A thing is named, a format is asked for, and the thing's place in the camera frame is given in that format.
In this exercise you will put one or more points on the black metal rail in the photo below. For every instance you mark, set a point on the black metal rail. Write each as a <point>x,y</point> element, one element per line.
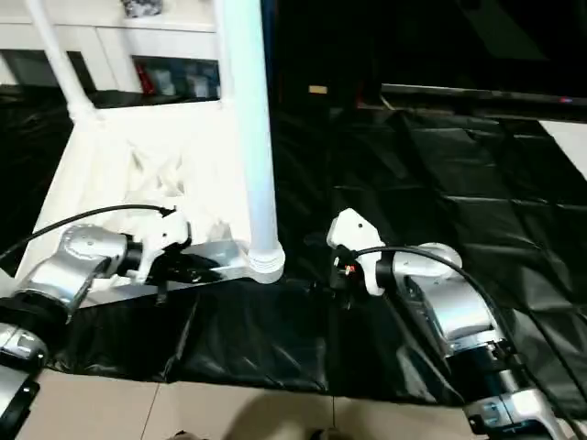
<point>458,94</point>

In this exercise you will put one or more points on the white plastic table leg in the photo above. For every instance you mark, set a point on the white plastic table leg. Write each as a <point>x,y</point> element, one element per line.
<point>59,59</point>
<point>250,114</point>

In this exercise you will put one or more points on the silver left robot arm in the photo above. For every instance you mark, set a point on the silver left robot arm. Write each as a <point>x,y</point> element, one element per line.
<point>78,256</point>

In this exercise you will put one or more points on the dark grey bundle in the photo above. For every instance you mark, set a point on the dark grey bundle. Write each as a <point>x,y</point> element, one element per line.
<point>140,8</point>

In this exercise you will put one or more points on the white board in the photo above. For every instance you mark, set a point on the white board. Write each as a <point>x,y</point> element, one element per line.
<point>573,146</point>

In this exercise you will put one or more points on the white glass-door cabinet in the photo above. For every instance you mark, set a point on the white glass-door cabinet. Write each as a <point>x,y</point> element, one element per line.
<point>160,41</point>

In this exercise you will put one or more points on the black plastic mat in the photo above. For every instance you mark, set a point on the black plastic mat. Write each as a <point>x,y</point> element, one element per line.
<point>413,183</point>

